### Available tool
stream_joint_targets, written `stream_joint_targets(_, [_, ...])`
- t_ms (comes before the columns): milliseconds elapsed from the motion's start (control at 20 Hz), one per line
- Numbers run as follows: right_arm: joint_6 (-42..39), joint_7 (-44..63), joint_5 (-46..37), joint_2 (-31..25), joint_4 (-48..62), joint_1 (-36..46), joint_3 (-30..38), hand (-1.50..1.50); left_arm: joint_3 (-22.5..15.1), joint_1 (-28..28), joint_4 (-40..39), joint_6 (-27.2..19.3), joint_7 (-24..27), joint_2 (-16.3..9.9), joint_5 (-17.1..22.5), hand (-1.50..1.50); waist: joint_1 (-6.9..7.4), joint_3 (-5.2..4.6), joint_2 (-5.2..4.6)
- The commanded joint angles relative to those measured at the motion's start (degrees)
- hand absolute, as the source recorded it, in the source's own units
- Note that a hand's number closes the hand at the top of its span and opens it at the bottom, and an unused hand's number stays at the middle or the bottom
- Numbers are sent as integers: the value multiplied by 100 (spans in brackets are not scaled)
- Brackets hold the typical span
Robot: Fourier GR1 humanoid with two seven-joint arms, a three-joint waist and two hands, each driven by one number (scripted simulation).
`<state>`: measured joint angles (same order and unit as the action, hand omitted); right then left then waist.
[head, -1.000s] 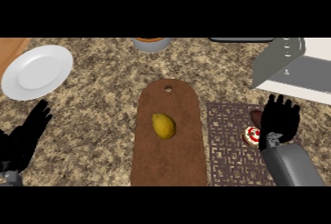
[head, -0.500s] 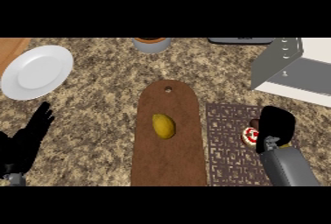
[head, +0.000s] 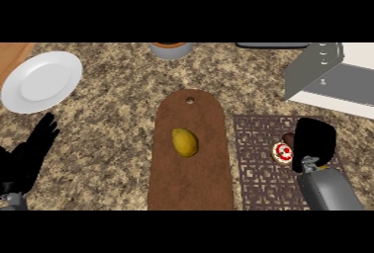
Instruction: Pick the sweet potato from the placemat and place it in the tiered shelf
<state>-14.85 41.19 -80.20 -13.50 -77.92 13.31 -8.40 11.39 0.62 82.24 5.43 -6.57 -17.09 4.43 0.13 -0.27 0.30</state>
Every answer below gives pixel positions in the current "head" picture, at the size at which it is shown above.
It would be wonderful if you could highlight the pale wooden board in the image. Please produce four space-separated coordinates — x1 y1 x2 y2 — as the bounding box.
0 42 39 90

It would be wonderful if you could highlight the brown sweet potato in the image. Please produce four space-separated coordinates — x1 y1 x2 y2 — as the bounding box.
283 131 297 148

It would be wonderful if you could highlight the red and white can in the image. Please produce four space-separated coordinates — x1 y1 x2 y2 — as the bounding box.
272 141 296 165

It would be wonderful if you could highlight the dark grey flat tray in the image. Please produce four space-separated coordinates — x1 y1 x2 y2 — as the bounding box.
235 42 312 50

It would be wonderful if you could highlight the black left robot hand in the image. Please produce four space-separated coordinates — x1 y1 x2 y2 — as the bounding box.
0 112 62 196

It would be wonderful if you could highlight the yellow mango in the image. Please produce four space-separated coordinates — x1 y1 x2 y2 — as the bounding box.
172 127 200 158

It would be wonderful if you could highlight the white round plate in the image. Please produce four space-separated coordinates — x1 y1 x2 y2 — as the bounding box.
0 50 85 115

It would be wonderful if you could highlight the grey pot with orange rim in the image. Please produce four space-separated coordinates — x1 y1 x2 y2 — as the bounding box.
150 42 195 60

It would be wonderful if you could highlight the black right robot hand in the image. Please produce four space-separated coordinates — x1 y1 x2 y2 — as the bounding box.
291 117 337 174

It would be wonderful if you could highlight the brown patterned placemat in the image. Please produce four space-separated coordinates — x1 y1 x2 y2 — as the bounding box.
232 114 348 211

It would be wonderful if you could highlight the brown wooden cutting board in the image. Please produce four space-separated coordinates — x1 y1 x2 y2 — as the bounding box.
148 88 235 211

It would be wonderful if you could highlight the grey metal tiered shelf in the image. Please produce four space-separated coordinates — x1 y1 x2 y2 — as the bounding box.
283 42 374 108

